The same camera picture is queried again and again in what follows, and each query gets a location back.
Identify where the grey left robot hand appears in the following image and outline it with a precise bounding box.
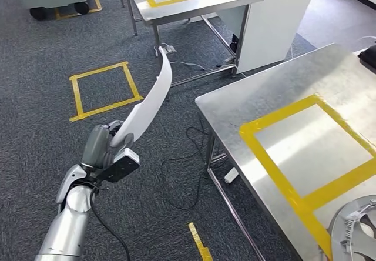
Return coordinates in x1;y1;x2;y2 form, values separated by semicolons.
82;119;134;170

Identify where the white curved plastic part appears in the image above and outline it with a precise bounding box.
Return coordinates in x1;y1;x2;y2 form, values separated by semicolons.
110;46;173;148

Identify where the steel workbench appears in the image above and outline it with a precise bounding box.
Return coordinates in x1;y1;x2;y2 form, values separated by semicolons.
195;43;376;261

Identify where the yellow floor tape square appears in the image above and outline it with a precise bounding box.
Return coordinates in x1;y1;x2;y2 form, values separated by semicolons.
69;61;144;123

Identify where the grey power strip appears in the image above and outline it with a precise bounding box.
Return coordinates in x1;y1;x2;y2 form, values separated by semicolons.
159;44;177;55

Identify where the steel table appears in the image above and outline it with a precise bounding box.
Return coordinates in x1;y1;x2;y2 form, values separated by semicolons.
116;0;267;89

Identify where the yellow floor tape marking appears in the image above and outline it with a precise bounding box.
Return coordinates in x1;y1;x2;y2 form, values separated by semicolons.
187;222;214;261

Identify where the white power strip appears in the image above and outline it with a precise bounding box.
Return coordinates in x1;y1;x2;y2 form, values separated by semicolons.
224;166;239;185

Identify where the white desk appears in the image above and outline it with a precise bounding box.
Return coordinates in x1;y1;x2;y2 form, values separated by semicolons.
217;0;321;74

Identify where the grey wheel cover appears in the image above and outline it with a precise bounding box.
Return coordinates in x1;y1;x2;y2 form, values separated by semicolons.
328;195;376;261

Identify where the black zip case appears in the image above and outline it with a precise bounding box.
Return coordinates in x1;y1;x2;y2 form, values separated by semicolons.
356;43;376;74

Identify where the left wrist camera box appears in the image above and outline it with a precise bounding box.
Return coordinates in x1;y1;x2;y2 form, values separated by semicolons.
96;148;140;184

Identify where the black camera cable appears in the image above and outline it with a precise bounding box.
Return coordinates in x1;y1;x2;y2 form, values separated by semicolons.
89;185;131;261

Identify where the black floor cable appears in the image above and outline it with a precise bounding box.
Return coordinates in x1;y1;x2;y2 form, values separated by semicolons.
159;125;208;212

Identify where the yellow floor tape frame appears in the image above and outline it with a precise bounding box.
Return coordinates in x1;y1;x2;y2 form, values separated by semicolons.
54;0;103;21

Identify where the white floor cable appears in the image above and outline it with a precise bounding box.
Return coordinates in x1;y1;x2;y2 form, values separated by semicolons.
171;61;248;79

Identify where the small yellow tape frame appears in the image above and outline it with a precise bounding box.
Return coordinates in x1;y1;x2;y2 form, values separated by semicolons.
239;93;376;213

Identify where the large yellow tape frame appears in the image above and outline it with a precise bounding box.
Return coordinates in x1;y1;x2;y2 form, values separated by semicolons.
297;196;334;261

